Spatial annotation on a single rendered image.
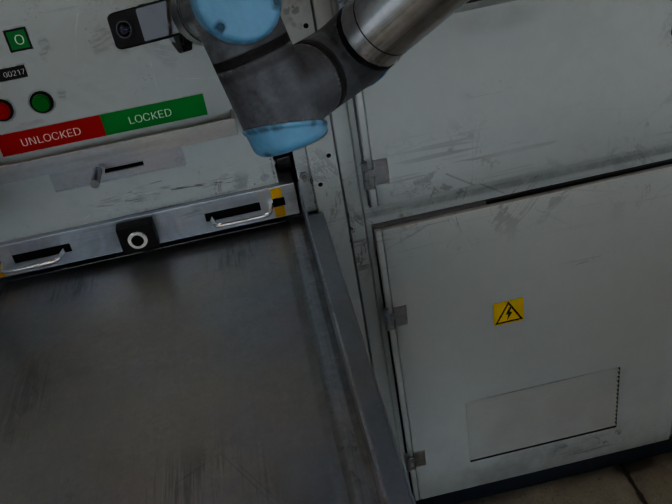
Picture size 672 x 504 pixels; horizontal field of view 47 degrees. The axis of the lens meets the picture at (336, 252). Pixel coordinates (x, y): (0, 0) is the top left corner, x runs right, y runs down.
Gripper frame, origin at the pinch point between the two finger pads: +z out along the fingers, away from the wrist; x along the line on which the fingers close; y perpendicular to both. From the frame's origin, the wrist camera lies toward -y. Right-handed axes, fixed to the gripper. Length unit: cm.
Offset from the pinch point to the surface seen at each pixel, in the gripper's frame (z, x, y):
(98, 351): -7.2, -40.8, -24.8
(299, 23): -1.5, -5.3, 19.3
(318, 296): -14.7, -42.4, 6.8
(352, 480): -47, -51, -4
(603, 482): 12, -123, 67
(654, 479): 7, -125, 77
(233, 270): 0.1, -38.9, -1.6
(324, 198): 6.6, -34.5, 18.2
